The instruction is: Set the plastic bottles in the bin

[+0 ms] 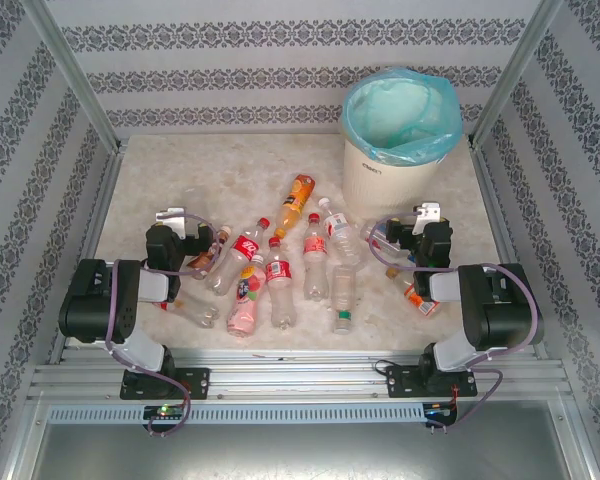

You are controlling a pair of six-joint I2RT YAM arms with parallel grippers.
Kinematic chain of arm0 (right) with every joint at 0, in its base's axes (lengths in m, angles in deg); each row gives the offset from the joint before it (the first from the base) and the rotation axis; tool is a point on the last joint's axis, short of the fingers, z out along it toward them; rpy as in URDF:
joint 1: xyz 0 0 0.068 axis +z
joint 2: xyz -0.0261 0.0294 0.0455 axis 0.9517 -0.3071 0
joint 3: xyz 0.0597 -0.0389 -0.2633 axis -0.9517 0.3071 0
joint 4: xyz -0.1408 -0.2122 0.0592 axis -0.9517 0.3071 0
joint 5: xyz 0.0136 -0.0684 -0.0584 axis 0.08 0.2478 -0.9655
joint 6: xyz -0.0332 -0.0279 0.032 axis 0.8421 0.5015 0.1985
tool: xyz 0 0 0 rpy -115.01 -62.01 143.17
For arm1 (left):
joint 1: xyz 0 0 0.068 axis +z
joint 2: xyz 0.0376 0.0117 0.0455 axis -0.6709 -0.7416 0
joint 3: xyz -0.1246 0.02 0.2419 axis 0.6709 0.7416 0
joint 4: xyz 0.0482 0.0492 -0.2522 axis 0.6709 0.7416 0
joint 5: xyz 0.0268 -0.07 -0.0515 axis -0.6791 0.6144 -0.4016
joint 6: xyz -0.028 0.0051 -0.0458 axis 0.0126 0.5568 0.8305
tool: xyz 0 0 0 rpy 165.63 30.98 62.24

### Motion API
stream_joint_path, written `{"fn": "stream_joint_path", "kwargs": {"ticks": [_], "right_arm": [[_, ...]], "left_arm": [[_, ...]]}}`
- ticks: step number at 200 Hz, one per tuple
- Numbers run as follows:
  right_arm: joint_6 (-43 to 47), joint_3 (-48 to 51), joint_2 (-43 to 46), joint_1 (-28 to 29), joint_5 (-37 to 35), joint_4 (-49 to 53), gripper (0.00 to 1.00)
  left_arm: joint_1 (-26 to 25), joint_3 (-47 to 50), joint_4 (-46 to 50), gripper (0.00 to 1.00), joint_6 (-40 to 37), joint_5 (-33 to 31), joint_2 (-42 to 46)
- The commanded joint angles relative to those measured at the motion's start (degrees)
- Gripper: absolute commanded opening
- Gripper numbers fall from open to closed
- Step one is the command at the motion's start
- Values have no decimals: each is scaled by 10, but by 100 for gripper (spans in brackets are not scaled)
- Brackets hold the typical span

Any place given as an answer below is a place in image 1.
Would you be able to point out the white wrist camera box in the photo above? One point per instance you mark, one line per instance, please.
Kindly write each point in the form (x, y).
(430, 212)
(172, 220)

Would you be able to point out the turquoise plastic bin liner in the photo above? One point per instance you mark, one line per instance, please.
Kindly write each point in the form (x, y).
(405, 115)

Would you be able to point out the pink drink plastic bottle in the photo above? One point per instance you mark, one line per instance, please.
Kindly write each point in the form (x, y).
(245, 305)

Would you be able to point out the aluminium side rail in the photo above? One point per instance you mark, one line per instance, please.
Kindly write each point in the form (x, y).
(100, 215)
(495, 200)

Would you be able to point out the left small controller board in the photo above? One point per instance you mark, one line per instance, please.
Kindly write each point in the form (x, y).
(165, 411)

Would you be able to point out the orange label bottle tan cap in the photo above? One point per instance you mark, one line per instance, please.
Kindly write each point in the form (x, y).
(409, 292)

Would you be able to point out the small controller board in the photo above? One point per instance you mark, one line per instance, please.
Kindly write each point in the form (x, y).
(437, 410)
(165, 411)

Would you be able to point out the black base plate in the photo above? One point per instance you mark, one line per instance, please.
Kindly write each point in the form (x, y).
(197, 382)
(400, 382)

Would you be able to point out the clear cola bottle red label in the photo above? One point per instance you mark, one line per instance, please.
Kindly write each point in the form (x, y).
(240, 250)

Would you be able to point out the clear bottle white cap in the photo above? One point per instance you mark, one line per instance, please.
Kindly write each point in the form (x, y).
(342, 237)

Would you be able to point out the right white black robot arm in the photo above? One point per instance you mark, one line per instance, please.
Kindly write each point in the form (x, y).
(505, 310)

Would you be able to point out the left aluminium side rail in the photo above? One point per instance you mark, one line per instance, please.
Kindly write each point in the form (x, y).
(100, 215)

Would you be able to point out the orange juice plastic bottle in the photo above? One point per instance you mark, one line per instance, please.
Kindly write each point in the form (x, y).
(292, 205)

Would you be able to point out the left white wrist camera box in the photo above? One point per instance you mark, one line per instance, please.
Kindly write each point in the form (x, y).
(172, 220)

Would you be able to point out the right aluminium frame post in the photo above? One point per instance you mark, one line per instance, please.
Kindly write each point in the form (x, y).
(517, 65)

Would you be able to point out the aluminium mounting rail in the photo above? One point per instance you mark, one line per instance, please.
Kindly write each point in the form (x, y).
(300, 375)

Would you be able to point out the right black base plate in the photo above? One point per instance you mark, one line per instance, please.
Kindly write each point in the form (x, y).
(400, 382)

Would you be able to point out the clear bottle green cap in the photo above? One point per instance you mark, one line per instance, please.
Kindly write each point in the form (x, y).
(342, 290)

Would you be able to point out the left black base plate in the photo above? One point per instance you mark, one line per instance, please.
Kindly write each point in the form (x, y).
(197, 382)

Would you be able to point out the right aluminium side rail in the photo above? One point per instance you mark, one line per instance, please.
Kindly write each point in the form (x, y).
(495, 200)

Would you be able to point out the right small controller board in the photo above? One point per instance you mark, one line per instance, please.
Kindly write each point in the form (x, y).
(437, 410)

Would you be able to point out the left aluminium frame post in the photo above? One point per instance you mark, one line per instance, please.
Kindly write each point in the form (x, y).
(70, 70)

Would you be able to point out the cream plastic waste bin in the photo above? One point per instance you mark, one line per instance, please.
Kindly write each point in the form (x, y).
(380, 185)

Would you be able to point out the grey metal sheet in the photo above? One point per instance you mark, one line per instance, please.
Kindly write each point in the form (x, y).
(300, 455)

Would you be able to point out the brown tea plastic bottle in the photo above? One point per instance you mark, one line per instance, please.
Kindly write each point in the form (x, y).
(220, 245)

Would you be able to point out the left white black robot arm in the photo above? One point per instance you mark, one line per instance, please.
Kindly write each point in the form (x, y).
(95, 300)

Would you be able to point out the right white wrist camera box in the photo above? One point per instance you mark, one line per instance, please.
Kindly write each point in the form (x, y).
(430, 212)

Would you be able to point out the clear bottle blue cap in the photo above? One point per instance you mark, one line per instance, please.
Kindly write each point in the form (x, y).
(377, 234)

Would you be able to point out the aluminium frame post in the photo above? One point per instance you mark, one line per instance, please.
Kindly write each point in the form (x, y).
(70, 70)
(517, 65)

